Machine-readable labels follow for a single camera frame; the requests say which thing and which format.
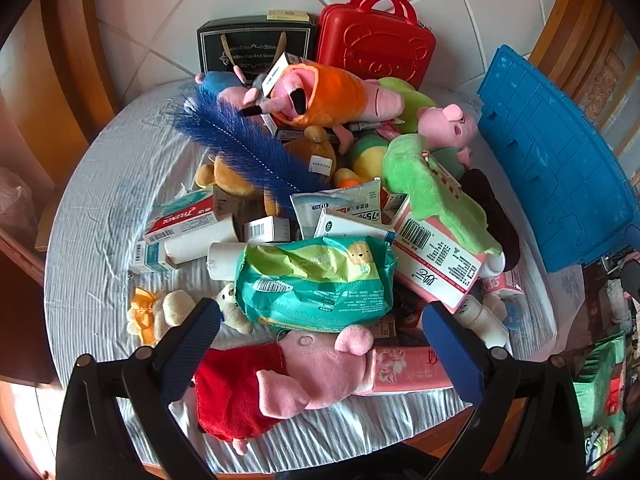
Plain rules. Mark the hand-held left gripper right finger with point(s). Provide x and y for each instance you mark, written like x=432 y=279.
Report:
x=452 y=350

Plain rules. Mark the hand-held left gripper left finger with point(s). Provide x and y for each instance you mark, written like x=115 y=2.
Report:
x=187 y=345

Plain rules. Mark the pink pig plush red dress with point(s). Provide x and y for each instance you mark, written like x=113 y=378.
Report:
x=300 y=375

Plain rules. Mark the dark maroon beanie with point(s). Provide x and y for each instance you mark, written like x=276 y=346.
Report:
x=492 y=215

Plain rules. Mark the lime green plush toy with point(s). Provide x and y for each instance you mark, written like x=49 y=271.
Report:
x=430 y=185
x=407 y=97

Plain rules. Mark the blue plastic crate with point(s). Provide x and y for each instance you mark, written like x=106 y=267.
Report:
x=545 y=160

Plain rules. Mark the cream small bear plush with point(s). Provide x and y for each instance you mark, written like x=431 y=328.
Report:
x=170 y=310

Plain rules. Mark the white plastic bottle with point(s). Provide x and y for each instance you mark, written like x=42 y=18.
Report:
x=482 y=320

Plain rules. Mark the pink tissue pack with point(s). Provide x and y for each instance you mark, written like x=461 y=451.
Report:
x=405 y=370

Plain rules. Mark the small pink packet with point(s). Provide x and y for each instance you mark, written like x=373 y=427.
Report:
x=502 y=282

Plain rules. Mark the pink white barcode box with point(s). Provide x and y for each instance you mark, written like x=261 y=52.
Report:
x=440 y=260

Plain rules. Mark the small teal white box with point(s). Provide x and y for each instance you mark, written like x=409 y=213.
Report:
x=150 y=257

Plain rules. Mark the red green toothpaste box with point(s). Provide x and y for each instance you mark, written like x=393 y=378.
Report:
x=182 y=217

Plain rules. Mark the green wet wipes pack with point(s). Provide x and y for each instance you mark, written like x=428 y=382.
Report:
x=315 y=280

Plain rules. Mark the green bag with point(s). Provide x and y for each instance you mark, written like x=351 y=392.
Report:
x=600 y=390

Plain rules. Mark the white alcohol wipes pack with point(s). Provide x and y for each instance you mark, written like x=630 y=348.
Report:
x=340 y=200
x=345 y=225

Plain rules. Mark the brown bear plush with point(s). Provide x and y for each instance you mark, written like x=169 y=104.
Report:
x=227 y=175

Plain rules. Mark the yellow green duck plush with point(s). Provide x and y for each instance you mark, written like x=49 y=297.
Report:
x=367 y=155

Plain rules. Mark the clear plastic bag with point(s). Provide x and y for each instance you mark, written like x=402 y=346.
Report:
x=17 y=205

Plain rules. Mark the blue plush toy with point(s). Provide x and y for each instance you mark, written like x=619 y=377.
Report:
x=217 y=84

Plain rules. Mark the white labelled box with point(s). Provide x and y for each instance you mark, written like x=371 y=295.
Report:
x=277 y=75

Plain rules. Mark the orange carrot pig plush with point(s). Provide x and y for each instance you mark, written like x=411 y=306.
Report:
x=330 y=92

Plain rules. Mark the black gift box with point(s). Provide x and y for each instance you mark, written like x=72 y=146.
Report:
x=240 y=45

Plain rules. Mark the red hard-shell case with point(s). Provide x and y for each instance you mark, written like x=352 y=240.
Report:
x=375 y=45

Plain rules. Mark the small beige box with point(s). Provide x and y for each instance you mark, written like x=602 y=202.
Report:
x=286 y=15

